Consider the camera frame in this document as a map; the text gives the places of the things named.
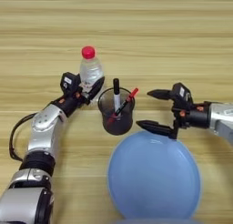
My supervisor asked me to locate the white marker with black cap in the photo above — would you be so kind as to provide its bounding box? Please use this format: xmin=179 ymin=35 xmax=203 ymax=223
xmin=113 ymin=77 xmax=122 ymax=114

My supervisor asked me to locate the blue round plate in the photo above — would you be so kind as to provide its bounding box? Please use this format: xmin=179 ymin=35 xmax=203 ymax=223
xmin=106 ymin=129 xmax=202 ymax=220

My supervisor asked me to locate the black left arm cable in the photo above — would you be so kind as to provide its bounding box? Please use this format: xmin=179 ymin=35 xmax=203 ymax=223
xmin=8 ymin=112 xmax=40 ymax=162

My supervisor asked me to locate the clear bottle with red cap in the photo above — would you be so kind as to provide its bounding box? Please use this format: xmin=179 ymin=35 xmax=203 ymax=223
xmin=78 ymin=46 xmax=105 ymax=97

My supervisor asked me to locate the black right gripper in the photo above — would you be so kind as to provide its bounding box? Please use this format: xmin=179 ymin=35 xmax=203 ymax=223
xmin=136 ymin=88 xmax=211 ymax=140

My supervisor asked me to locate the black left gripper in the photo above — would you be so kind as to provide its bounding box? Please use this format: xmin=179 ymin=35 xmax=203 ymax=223
xmin=52 ymin=76 xmax=106 ymax=117

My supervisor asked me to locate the black pen with red cap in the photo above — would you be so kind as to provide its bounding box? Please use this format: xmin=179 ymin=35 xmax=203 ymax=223
xmin=106 ymin=87 xmax=140 ymax=128

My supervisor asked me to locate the small black box gripper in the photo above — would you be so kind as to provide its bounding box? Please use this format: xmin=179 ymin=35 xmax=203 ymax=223
xmin=170 ymin=82 xmax=194 ymax=107
xmin=59 ymin=72 xmax=82 ymax=94

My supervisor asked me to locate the dark translucent pen cup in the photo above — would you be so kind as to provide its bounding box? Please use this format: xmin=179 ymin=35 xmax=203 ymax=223
xmin=97 ymin=87 xmax=136 ymax=137

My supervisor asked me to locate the small black box right gripper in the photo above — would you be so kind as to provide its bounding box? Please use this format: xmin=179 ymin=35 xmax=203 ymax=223
xmin=170 ymin=82 xmax=194 ymax=107

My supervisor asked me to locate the small black box left gripper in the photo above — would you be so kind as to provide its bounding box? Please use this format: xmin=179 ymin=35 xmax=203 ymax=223
xmin=59 ymin=72 xmax=82 ymax=94

